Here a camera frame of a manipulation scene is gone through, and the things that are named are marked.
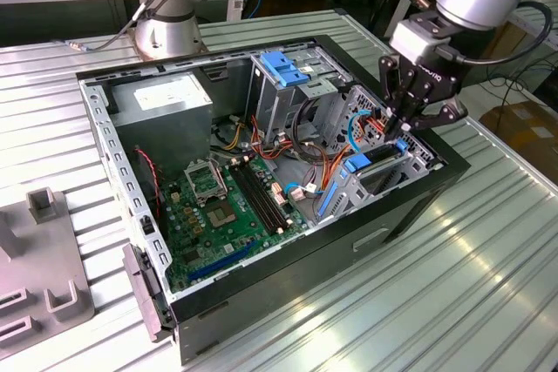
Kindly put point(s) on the green motherboard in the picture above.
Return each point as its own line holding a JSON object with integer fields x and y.
{"x": 192, "y": 254}

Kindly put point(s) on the blue plastic drive latch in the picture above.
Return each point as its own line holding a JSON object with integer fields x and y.
{"x": 283, "y": 69}

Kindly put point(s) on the slatted metal side table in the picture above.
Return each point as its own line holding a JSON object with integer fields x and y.
{"x": 532, "y": 25}

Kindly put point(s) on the black PC case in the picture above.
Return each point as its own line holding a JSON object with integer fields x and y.
{"x": 305, "y": 285}

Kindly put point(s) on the grey power supply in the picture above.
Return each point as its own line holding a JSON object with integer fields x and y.
{"x": 165, "y": 128}

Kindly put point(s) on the grey metal drive cage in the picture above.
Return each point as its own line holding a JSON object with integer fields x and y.
{"x": 279, "y": 106}

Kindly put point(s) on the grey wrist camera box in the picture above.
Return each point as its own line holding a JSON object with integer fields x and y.
{"x": 414, "y": 43}

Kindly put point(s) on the blue expansion slot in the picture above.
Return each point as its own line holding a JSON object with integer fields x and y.
{"x": 218, "y": 265}

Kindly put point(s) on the grey parts rack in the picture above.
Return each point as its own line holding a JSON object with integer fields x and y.
{"x": 43, "y": 259}

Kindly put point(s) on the grey card retainer bracket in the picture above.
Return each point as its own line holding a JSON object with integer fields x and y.
{"x": 139, "y": 285}

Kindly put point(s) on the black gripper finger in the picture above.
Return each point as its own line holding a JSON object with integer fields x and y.
{"x": 394, "y": 84}
{"x": 440, "y": 116}

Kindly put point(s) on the perforated metal disk bay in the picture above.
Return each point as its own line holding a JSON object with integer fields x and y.
{"x": 418, "y": 165}

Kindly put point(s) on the black case fan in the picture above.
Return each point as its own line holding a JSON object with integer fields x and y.
{"x": 144, "y": 189}

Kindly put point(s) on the hard disk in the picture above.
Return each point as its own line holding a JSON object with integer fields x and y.
{"x": 357, "y": 163}

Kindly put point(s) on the flat cardboard box white label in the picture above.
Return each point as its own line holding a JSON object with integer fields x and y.
{"x": 523, "y": 137}

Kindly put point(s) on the black RAM slot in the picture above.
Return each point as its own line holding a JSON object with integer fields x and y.
{"x": 260, "y": 198}
{"x": 272, "y": 198}
{"x": 254, "y": 198}
{"x": 266, "y": 198}

